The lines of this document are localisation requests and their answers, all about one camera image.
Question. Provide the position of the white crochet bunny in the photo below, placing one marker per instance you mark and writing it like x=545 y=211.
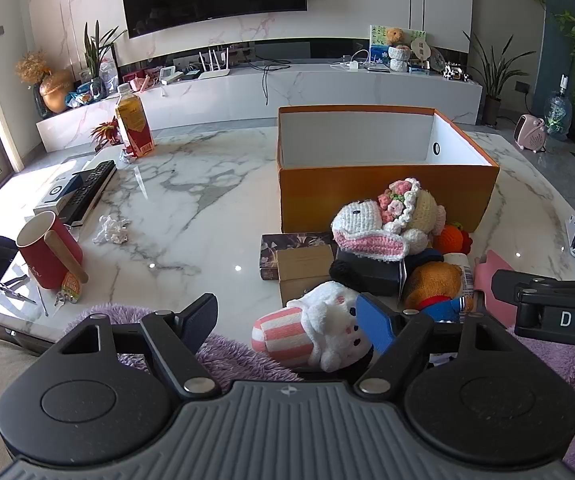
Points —
x=360 y=220

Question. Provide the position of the purple fluffy blanket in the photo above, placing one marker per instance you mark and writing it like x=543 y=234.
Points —
x=237 y=355

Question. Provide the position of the illustrated dark box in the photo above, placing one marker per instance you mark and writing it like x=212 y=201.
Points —
x=287 y=241

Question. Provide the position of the small cardboard box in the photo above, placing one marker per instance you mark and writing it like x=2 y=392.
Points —
x=302 y=265

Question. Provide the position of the black remote control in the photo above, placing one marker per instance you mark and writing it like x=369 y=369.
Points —
x=89 y=190

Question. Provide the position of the white knit basket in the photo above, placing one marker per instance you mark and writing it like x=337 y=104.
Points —
x=399 y=59

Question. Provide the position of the red artificial plant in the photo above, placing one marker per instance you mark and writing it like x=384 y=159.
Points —
x=106 y=132

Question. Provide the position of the white phone stand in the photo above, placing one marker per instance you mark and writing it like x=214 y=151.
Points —
x=571 y=232

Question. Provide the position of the potted long-leaf plant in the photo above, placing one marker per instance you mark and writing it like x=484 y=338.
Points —
x=492 y=85

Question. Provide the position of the black and white cow toy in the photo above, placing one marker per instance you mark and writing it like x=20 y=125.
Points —
x=455 y=72

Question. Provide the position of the metal scissors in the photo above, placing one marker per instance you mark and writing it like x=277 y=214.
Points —
x=17 y=291

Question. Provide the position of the orange storage box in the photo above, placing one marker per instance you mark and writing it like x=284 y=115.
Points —
x=387 y=195

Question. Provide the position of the white lotion bottle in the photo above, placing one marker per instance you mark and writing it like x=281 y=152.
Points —
x=460 y=270

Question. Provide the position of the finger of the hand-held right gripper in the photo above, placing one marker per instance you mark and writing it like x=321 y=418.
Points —
x=522 y=282

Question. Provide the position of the blue water jug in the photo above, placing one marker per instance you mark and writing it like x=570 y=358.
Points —
x=557 y=110

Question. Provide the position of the white plush pink striped body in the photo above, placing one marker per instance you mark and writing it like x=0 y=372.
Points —
x=317 y=320

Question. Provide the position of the orange drink bottle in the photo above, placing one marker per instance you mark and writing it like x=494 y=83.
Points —
x=135 y=125

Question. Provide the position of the round paper fan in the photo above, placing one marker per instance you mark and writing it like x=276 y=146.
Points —
x=421 y=50

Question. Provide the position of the potted orchid plant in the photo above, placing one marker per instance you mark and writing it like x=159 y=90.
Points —
x=96 y=55

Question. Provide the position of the orange crochet toy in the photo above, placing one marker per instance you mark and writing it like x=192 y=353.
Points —
x=455 y=240

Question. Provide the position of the gold vase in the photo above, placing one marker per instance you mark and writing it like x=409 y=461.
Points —
x=56 y=91

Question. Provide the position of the white and blue box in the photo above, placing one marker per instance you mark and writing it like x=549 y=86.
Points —
x=52 y=195

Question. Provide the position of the grey decorative stone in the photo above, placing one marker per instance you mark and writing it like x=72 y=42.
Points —
x=437 y=60

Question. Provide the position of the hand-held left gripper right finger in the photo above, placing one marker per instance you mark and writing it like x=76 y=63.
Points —
x=373 y=322

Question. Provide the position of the white marble tv cabinet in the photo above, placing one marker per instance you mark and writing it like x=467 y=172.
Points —
x=317 y=90

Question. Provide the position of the small brown teddy bear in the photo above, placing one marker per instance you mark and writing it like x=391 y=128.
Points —
x=395 y=36

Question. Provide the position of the pink heater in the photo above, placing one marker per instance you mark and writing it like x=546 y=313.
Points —
x=531 y=132

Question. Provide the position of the white digital clock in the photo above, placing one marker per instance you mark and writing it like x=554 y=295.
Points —
x=171 y=76

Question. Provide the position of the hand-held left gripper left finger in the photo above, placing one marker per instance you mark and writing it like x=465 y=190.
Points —
x=201 y=317

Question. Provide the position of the thin metal rod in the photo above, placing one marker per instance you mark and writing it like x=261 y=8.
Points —
x=42 y=301

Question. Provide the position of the crumpled white tissue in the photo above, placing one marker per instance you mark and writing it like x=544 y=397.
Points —
x=110 y=230

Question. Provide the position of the brown teddy bear blue outfit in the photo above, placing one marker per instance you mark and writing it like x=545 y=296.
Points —
x=435 y=282

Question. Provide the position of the dried flowers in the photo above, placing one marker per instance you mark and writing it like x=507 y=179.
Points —
x=32 y=67

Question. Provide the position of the wall socket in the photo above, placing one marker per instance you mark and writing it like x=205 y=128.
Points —
x=522 y=87

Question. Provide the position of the blue snack bags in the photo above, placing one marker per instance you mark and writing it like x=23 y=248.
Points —
x=84 y=94

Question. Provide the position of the black box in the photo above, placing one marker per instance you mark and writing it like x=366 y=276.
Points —
x=367 y=272

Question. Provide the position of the silver tablet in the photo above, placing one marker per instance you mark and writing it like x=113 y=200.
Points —
x=377 y=68

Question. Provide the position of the green and blue painting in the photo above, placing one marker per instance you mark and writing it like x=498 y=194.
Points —
x=378 y=42

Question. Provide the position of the white router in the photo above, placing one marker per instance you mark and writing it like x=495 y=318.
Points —
x=215 y=72

